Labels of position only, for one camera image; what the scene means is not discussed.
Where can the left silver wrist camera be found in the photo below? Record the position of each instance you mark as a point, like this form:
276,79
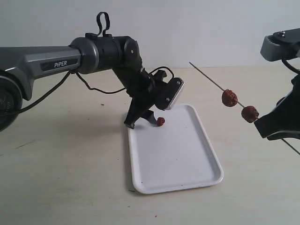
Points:
169,94

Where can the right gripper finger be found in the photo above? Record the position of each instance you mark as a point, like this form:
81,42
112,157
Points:
283,135

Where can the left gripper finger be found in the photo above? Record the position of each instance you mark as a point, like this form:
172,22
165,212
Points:
149,116

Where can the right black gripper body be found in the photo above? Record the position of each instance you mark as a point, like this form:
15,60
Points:
284,117

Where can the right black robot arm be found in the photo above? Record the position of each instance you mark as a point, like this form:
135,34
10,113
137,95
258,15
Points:
295,93

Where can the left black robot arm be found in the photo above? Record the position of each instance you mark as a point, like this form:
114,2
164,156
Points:
21,66

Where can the thin metal skewer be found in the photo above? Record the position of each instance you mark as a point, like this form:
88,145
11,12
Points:
211,80

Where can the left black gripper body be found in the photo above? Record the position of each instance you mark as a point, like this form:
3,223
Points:
145,100

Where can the white rectangular plastic tray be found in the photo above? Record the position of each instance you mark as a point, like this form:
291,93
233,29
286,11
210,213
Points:
175,156

